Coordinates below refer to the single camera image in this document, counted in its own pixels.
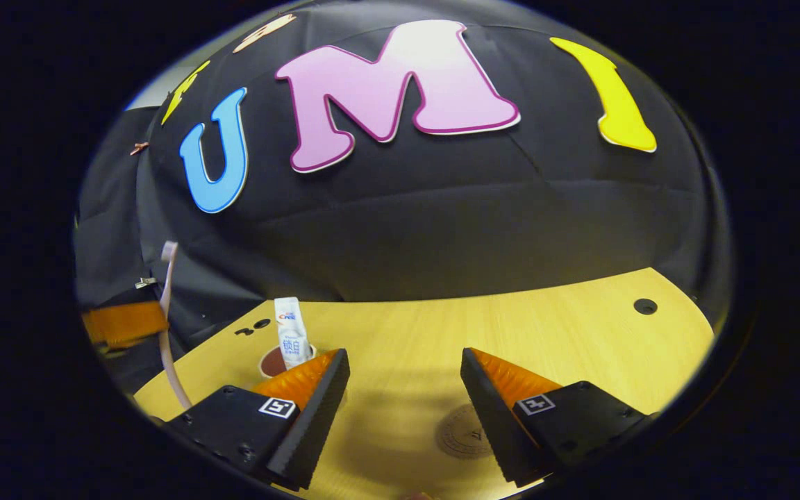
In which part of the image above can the white toothpaste tube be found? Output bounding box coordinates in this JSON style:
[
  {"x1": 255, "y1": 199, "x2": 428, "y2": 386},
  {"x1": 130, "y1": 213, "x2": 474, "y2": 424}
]
[{"x1": 274, "y1": 297, "x2": 312, "y2": 369}]

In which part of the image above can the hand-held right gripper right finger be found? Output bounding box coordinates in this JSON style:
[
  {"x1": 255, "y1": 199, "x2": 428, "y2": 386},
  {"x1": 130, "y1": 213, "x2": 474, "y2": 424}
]
[{"x1": 460, "y1": 347, "x2": 659, "y2": 488}]

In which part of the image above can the beige cup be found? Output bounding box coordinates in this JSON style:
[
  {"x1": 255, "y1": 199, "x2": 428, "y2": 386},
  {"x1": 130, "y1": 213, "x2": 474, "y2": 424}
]
[{"x1": 259, "y1": 344, "x2": 319, "y2": 380}]

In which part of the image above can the wooden desktop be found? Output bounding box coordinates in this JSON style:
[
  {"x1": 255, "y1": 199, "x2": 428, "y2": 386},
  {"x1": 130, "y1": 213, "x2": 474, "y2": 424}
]
[{"x1": 133, "y1": 267, "x2": 715, "y2": 500}]

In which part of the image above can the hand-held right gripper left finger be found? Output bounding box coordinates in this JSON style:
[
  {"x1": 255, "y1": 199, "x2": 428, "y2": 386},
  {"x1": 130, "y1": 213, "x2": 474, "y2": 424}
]
[{"x1": 162, "y1": 349, "x2": 351, "y2": 491}]

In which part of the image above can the pink toothbrush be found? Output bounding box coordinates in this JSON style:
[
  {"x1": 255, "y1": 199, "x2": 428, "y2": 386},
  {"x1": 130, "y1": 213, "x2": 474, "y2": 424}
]
[{"x1": 160, "y1": 240, "x2": 194, "y2": 410}]

